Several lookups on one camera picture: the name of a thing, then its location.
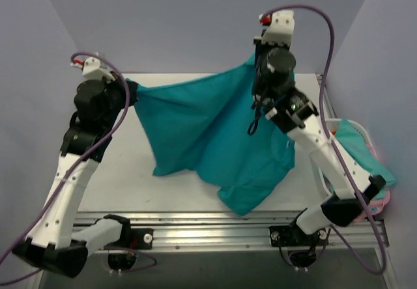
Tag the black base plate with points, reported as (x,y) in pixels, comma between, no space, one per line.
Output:
(136,238)
(285,236)

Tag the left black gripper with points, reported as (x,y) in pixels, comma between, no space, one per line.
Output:
(129,87)

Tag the aluminium mounting rail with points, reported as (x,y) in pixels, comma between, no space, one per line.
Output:
(218,231)

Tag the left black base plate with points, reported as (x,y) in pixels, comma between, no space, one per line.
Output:
(136,238)

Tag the mint green t-shirt in basket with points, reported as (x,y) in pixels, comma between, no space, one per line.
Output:
(354,138)

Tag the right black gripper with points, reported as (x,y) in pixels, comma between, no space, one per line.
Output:
(258,82)

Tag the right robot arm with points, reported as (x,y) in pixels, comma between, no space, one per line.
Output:
(278,100)

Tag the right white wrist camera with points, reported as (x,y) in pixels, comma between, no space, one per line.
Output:
(279,28)

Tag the teal t-shirt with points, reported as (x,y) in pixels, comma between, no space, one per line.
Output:
(202,126)

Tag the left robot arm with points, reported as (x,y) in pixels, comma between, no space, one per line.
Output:
(49,243)

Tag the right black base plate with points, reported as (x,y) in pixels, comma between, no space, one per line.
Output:
(285,236)

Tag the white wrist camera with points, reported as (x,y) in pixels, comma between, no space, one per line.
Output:
(279,28)
(92,68)

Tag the pink garment in basket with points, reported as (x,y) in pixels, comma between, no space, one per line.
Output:
(378,203)

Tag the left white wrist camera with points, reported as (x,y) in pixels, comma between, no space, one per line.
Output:
(92,68)

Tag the white plastic laundry basket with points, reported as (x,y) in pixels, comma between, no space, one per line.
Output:
(325,157)

